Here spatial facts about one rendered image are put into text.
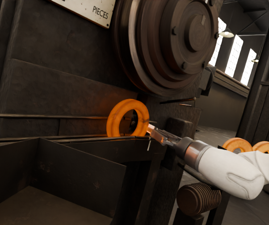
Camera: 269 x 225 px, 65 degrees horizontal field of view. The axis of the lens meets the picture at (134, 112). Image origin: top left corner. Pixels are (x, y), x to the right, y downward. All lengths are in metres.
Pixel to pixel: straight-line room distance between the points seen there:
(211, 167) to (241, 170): 0.08
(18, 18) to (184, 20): 0.49
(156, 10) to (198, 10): 0.17
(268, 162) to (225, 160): 0.17
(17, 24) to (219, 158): 0.67
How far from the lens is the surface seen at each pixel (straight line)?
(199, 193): 1.01
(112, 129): 0.71
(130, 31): 0.69
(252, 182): 0.62
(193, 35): 0.77
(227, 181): 0.63
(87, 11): 0.77
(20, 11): 0.72
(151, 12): 0.72
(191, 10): 0.79
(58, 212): 0.47
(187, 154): 0.68
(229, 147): 1.12
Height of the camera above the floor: 0.86
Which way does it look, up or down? 5 degrees down
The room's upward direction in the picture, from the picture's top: 15 degrees clockwise
